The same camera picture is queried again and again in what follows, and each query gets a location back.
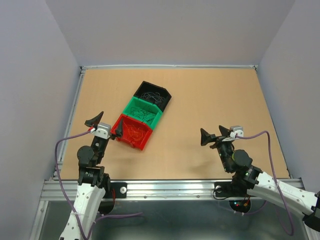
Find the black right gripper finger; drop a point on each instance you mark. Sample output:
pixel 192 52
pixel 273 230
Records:
pixel 206 137
pixel 225 132

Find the green plastic bin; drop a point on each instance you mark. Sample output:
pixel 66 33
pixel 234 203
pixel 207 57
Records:
pixel 143 111

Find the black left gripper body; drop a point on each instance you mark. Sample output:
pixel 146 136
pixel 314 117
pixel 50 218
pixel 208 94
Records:
pixel 100 145

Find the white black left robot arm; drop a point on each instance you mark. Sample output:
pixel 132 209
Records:
pixel 93 183

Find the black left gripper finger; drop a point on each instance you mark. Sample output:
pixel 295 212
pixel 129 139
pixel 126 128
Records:
pixel 95 120
pixel 119 129

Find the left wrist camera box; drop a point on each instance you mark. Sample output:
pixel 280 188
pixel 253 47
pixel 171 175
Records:
pixel 102 131

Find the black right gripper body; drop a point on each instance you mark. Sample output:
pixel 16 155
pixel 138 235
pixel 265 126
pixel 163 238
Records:
pixel 224 148

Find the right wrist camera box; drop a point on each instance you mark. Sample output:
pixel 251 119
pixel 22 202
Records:
pixel 233 132

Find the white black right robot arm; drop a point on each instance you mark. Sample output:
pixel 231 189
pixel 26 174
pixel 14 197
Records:
pixel 250 180

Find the aluminium mounting rail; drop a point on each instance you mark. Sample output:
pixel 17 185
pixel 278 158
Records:
pixel 150 190

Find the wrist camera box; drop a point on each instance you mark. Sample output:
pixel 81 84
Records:
pixel 233 132
pixel 102 131

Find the black plastic bin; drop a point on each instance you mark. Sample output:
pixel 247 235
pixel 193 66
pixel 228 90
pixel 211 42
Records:
pixel 153 94

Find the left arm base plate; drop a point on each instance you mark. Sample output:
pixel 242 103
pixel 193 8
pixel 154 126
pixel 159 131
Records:
pixel 117 190

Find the red plastic bin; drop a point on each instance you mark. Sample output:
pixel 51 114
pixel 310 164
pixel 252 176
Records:
pixel 135 133

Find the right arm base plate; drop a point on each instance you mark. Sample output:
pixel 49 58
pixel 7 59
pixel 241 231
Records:
pixel 227 189

